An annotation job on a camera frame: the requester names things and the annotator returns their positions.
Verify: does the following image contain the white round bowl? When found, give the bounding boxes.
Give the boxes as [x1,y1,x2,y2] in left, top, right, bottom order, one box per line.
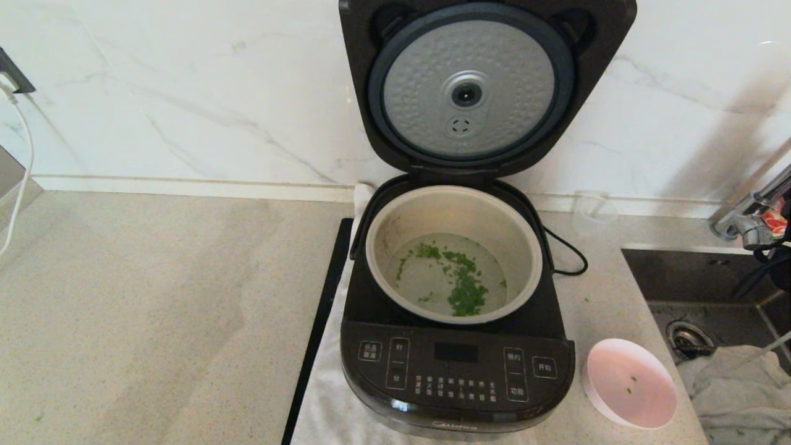
[582,338,679,430]

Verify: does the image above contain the chopped green vegetables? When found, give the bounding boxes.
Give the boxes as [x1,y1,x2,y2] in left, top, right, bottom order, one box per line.
[395,242,507,317]

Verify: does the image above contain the grey inner cooking pot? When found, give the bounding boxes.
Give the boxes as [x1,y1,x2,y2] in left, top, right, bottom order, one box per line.
[365,184,544,325]

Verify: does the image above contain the chrome faucet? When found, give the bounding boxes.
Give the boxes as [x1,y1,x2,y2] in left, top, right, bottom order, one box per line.
[709,164,791,251]

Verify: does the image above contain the orange object behind faucet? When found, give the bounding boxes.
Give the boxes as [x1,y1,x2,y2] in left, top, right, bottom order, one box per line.
[763,199,791,235]

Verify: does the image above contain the stainless steel sink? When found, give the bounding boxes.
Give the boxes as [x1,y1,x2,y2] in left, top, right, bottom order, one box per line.
[621,248,791,378]

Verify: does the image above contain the metal sink drain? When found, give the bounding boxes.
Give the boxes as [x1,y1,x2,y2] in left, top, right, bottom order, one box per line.
[664,320,717,364]

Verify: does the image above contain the grey crumpled cloth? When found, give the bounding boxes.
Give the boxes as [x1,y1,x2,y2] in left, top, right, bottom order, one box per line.
[677,345,791,445]

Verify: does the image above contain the clear plastic cup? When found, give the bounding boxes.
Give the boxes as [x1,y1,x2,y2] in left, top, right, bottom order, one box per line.
[570,190,617,239]

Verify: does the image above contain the black flat strip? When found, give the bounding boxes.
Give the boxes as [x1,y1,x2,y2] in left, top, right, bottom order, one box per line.
[281,218,354,445]

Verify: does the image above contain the white towel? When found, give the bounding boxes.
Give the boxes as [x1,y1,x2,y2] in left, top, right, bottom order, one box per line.
[290,182,538,445]

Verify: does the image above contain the grey side panel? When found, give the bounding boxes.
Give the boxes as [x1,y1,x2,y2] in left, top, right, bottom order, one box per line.
[0,145,44,217]

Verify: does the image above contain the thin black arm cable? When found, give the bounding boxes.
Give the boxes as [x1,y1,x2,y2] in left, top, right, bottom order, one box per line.
[732,238,779,299]

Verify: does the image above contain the black power cord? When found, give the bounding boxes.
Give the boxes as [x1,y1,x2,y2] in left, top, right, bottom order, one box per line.
[544,227,589,276]

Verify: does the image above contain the white cable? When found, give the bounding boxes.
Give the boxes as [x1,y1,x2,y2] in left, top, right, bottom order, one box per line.
[0,93,36,257]

